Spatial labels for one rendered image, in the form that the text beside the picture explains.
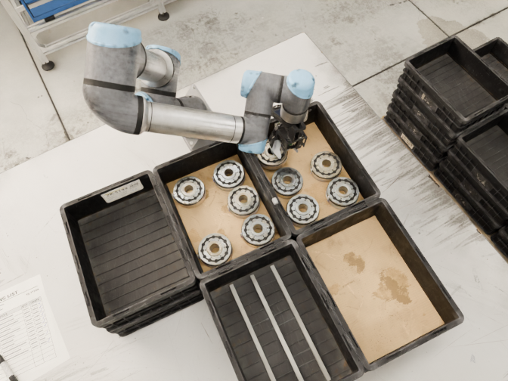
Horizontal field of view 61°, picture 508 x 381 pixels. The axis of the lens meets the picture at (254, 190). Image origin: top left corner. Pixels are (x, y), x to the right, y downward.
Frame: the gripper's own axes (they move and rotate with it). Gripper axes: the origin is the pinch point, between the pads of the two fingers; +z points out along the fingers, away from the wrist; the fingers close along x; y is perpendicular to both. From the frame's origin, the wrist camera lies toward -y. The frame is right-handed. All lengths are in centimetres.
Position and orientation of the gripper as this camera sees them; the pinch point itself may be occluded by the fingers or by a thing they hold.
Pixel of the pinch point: (280, 148)
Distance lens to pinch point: 144.7
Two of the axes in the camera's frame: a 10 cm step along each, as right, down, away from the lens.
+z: -0.8, 4.9, 8.7
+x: 9.0, -3.4, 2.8
